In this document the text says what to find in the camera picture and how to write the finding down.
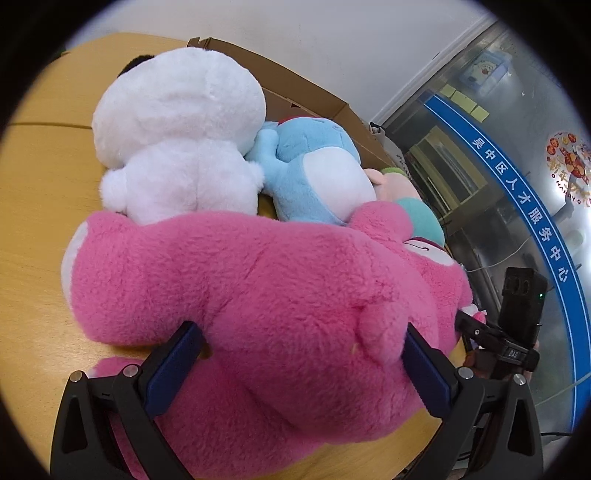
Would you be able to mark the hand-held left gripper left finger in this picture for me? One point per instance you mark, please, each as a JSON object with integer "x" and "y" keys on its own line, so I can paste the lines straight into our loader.
{"x": 171, "y": 364}

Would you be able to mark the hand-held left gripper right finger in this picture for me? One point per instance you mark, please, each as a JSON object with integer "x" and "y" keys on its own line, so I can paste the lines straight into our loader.
{"x": 427, "y": 378}

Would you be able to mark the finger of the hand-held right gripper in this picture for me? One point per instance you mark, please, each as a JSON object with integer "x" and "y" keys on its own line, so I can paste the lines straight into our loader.
{"x": 475, "y": 328}

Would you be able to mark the pink plush bear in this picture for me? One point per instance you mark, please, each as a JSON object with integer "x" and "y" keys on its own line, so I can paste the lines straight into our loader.
{"x": 254, "y": 286}

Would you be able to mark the pink pig plush teal body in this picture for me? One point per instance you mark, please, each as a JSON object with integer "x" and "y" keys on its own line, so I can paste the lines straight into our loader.
{"x": 411, "y": 207}

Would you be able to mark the blue plush creature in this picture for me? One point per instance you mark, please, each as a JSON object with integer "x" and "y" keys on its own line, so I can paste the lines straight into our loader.
{"x": 318, "y": 180}

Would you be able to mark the white plush panda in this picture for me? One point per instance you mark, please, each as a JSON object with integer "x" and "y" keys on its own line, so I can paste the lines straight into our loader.
{"x": 180, "y": 138}

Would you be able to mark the cardboard box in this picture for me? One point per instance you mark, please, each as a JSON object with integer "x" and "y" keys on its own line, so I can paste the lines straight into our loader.
{"x": 304, "y": 92}

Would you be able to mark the blue banner strip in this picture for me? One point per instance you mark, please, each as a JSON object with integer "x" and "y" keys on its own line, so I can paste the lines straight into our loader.
{"x": 521, "y": 207}

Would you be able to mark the red round window sticker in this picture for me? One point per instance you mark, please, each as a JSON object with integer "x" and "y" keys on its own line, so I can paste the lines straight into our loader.
{"x": 570, "y": 168}

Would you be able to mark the wooden cabinet behind glass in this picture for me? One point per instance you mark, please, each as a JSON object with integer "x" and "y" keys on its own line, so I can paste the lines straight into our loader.
{"x": 443, "y": 170}

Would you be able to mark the yellow sticky notes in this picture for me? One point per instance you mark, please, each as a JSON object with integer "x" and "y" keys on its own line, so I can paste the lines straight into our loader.
{"x": 464, "y": 101}

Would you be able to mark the cartoon poster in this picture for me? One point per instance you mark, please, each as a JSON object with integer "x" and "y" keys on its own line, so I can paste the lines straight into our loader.
{"x": 485, "y": 71}

